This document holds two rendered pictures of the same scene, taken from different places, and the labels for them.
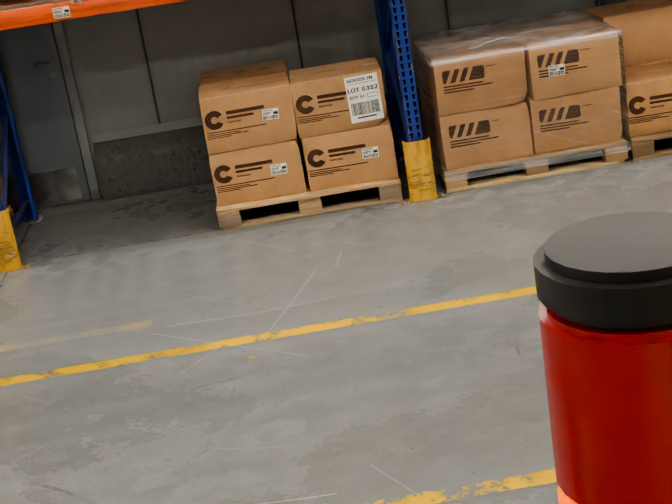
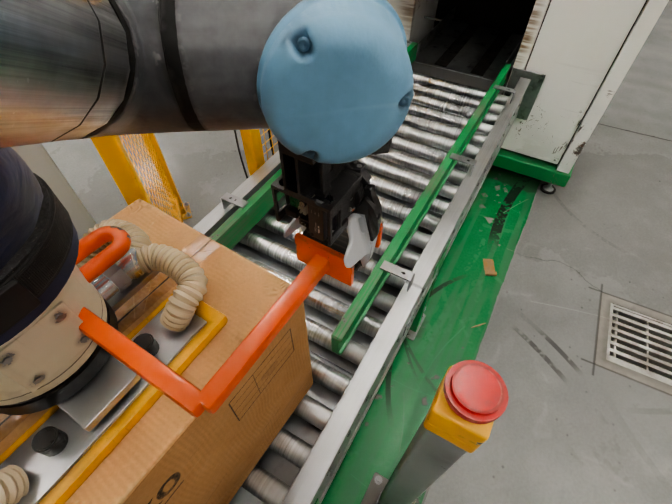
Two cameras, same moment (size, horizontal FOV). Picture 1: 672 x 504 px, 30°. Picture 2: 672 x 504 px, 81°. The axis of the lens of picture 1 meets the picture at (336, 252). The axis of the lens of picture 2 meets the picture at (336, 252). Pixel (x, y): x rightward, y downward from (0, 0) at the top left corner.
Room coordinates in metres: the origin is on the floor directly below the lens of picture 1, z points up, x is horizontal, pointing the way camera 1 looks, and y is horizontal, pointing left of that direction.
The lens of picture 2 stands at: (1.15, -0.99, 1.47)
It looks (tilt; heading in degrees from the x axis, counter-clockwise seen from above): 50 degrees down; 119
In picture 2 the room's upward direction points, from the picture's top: straight up
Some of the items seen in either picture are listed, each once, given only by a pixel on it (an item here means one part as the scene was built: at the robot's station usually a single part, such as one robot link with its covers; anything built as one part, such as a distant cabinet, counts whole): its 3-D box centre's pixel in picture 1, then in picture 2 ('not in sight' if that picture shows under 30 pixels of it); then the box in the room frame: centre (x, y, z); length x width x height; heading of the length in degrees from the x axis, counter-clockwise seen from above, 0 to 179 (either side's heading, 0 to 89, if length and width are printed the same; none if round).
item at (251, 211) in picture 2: not in sight; (327, 125); (0.46, 0.19, 0.60); 1.60 x 0.10 x 0.09; 89
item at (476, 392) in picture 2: not in sight; (473, 393); (1.21, -0.77, 1.02); 0.07 x 0.07 x 0.04
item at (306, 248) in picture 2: not in sight; (339, 240); (0.99, -0.68, 1.08); 0.09 x 0.08 x 0.05; 177
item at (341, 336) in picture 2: not in sight; (458, 168); (0.99, 0.19, 0.60); 1.60 x 0.10 x 0.09; 89
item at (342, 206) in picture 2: not in sight; (323, 171); (0.98, -0.72, 1.22); 0.09 x 0.08 x 0.12; 87
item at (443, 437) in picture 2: not in sight; (408, 478); (1.21, -0.77, 0.50); 0.07 x 0.07 x 1.00; 89
